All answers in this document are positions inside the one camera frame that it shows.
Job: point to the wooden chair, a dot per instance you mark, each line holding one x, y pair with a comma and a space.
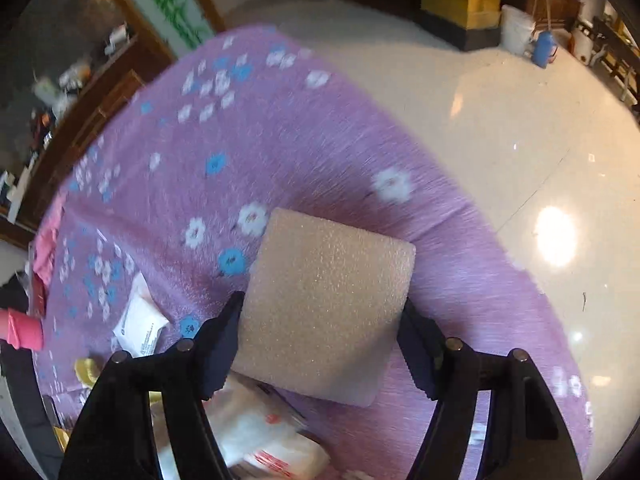
615, 60

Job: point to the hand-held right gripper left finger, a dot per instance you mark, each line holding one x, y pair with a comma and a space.
222, 345

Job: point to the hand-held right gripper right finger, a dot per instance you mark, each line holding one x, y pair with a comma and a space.
420, 355

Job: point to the red wallet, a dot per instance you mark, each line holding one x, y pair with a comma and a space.
36, 297

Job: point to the purple floral tablecloth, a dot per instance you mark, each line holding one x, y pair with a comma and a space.
300, 150

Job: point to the black bag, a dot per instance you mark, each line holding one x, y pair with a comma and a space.
20, 400

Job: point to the yellow cloth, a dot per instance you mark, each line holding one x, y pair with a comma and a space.
87, 370

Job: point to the foam block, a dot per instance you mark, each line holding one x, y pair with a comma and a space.
325, 305

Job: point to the pink cloth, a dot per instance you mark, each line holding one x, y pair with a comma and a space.
47, 250

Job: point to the white bucket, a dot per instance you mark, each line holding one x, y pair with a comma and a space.
517, 30

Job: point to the white tissue packet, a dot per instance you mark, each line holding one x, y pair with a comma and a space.
140, 322

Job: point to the wooden cabinet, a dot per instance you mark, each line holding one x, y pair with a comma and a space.
100, 110

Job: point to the red print plastic bag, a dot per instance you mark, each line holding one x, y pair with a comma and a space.
260, 440

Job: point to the yellow pillar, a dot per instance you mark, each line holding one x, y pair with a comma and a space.
460, 0

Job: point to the pink knitted cup holder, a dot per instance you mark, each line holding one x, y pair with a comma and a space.
22, 330

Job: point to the blue thermos bottle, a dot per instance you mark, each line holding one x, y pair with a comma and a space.
542, 50

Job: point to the bamboo painted panel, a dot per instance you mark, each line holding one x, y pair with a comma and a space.
170, 10

